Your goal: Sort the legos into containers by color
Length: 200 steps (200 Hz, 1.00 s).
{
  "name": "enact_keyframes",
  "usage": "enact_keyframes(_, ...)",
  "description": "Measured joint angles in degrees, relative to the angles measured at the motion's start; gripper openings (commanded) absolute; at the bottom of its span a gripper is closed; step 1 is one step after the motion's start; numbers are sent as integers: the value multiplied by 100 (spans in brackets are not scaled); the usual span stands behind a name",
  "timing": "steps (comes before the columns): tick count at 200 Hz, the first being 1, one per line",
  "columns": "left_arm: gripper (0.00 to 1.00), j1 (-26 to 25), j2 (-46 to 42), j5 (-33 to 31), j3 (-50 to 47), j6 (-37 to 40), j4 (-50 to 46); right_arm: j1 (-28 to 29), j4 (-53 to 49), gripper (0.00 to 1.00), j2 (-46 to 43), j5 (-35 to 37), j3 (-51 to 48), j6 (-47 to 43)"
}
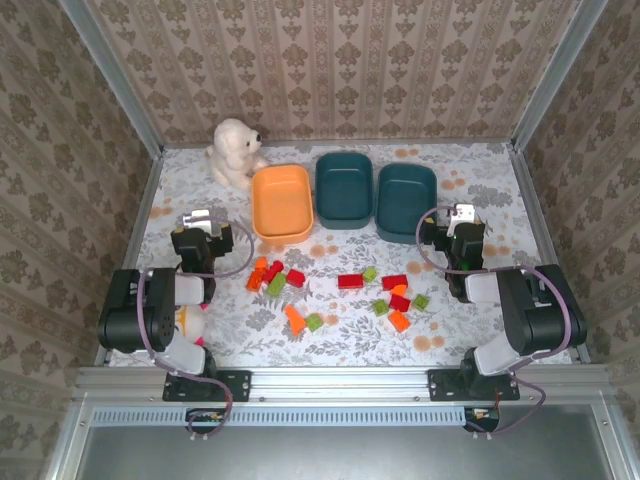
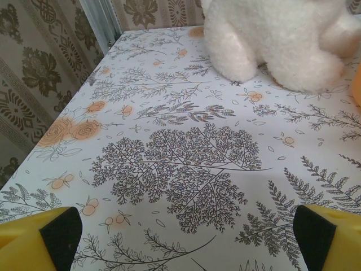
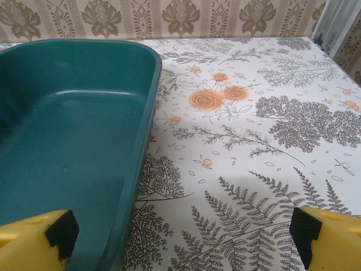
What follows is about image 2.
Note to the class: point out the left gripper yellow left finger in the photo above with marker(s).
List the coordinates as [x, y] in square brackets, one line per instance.
[25, 242]

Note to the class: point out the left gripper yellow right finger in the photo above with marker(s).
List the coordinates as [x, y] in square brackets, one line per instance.
[335, 242]

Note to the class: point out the orange plastic container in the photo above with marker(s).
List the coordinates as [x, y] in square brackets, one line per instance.
[357, 84]

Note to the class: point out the floral tablecloth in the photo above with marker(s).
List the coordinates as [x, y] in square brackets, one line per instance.
[180, 127]

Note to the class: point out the white plush bear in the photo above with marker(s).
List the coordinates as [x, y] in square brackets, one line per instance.
[268, 42]

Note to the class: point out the aluminium frame post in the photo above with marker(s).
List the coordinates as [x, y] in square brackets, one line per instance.
[101, 22]

